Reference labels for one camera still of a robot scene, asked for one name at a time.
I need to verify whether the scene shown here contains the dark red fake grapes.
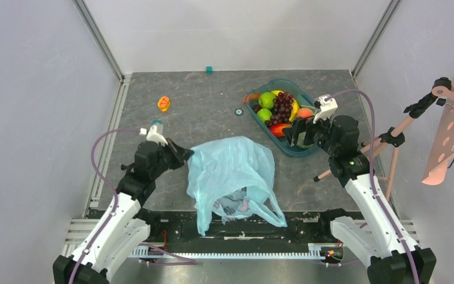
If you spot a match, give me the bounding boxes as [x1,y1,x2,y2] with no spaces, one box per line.
[265,91,298,127]

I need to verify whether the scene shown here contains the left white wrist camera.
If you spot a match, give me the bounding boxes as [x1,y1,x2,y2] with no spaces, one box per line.
[139,124,168,146]

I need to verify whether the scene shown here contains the yellow fake banana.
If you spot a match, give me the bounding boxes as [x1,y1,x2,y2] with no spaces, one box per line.
[271,91,300,123]

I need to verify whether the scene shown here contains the green netted fake melon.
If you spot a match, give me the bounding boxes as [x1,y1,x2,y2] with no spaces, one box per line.
[296,132,314,149]

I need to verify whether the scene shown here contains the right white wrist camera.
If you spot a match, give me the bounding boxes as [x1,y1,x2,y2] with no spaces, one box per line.
[313,94,338,124]

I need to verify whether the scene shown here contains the light blue plastic bag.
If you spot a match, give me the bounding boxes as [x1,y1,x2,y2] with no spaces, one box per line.
[186,136,287,236]

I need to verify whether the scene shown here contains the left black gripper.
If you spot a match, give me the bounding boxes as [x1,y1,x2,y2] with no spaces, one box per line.
[150,137,194,179]

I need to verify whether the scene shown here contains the black screw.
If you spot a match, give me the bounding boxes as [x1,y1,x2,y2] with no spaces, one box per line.
[121,164,132,170]

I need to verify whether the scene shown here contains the red fake mango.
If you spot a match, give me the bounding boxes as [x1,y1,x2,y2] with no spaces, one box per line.
[269,123,291,138]

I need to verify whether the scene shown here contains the white cable tray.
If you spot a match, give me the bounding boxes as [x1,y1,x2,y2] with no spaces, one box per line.
[128,244,344,262]

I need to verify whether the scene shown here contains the yellow orange toy block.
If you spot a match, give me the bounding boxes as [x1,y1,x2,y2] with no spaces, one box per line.
[157,96,171,112]

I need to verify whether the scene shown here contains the pink fake peach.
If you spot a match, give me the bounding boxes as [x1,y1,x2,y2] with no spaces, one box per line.
[296,108,314,119]

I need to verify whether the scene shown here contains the pink music stand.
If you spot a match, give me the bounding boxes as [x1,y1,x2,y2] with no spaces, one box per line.
[313,35,454,205]

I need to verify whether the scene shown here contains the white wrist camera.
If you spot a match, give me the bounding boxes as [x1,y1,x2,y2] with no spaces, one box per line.
[313,94,338,124]
[139,124,168,146]

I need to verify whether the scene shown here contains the green fake apple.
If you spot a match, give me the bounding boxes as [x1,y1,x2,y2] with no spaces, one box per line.
[258,92,277,109]

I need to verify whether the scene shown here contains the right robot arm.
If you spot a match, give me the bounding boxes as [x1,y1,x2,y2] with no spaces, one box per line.
[283,115,436,283]

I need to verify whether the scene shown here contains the dark brown fake fruit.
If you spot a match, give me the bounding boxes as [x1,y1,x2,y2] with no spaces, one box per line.
[252,104,262,113]

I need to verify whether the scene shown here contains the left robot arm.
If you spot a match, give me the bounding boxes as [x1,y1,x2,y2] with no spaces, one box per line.
[53,138,194,283]

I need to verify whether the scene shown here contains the orange curved toy piece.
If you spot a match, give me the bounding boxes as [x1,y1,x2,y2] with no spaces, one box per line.
[243,92,260,103]

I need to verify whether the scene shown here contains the green fake fruit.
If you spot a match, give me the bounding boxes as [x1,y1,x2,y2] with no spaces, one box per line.
[257,108,273,124]

